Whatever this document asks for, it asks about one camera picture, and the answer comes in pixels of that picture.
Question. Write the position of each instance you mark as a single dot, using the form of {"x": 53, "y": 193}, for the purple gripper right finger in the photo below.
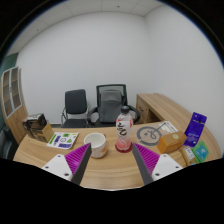
{"x": 153, "y": 166}

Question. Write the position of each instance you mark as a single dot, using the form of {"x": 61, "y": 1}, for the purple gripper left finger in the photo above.
{"x": 71, "y": 166}

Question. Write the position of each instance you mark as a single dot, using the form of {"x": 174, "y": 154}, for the pink drink bottle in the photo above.
{"x": 124, "y": 125}

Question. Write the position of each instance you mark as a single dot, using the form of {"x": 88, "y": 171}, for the colourful sticker sheet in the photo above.
{"x": 62, "y": 140}

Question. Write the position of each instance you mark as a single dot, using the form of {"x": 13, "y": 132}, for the red round coaster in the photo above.
{"x": 124, "y": 151}

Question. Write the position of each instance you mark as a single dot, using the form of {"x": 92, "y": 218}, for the orange cardboard box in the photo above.
{"x": 171, "y": 142}

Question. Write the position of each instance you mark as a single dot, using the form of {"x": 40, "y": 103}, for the white paper cup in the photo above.
{"x": 98, "y": 144}

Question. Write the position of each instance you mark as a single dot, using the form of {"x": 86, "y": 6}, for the yellow small packet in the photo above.
{"x": 188, "y": 155}

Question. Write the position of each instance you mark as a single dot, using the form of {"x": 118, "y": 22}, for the dark brown box stack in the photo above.
{"x": 38, "y": 127}

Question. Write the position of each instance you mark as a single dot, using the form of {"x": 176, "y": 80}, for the green packet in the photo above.
{"x": 201, "y": 152}

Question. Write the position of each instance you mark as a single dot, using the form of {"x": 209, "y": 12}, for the black office chair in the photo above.
{"x": 75, "y": 104}

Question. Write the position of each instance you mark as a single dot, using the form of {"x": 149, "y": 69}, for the purple standing pouch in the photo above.
{"x": 194, "y": 129}

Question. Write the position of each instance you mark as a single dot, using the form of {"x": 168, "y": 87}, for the wooden side desk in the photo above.
{"x": 157, "y": 107}

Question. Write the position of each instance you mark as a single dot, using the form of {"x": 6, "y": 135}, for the black leather sofa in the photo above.
{"x": 5, "y": 143}

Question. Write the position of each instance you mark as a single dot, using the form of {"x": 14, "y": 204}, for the grey mesh office chair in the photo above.
{"x": 110, "y": 99}

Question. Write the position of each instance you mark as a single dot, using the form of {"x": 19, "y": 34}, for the wooden glass-door cabinet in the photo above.
{"x": 12, "y": 102}

